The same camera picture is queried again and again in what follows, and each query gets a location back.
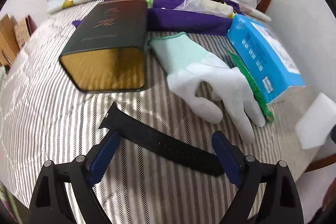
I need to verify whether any white mint work glove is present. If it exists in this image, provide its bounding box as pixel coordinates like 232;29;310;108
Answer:
149;32;266;144

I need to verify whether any purple towel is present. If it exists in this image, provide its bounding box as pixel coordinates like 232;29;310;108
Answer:
72;0;245;37

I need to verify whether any black watch strap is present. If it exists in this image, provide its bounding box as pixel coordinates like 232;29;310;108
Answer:
98;101;226;177

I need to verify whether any wooden headboard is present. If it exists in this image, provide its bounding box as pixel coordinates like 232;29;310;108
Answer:
0;14;20;67

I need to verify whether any rolled patterned paper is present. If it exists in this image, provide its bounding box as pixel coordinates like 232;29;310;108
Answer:
47;0;272;22

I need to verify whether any brown patterned notebook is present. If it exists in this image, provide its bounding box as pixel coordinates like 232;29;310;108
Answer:
14;15;36;49

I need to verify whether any yellow black mesh pouch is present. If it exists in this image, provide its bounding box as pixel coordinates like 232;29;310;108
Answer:
202;0;236;19

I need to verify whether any dark green tea tin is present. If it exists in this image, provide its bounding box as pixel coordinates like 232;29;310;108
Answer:
59;0;147;93

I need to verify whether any green snack packet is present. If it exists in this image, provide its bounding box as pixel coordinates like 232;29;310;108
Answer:
225;49;274;123

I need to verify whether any white sponge block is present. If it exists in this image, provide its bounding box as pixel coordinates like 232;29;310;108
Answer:
295;93;335;149

